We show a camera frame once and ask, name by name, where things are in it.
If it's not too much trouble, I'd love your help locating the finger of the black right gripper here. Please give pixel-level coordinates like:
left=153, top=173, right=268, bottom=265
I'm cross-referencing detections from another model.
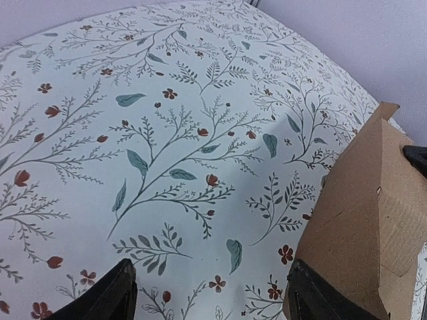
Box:
left=402, top=145, right=427, bottom=173

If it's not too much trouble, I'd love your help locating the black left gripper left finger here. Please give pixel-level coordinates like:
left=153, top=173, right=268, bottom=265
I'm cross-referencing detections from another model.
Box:
left=49, top=259, right=137, bottom=320

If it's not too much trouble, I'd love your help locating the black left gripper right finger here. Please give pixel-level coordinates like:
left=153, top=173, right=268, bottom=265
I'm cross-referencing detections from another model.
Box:
left=283, top=258, right=390, bottom=319

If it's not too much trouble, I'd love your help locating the brown cardboard box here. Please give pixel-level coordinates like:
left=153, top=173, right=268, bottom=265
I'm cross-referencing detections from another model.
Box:
left=295, top=102, right=426, bottom=319

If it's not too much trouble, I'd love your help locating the floral patterned table mat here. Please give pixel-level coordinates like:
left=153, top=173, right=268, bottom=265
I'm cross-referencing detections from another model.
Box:
left=0, top=0, right=427, bottom=320

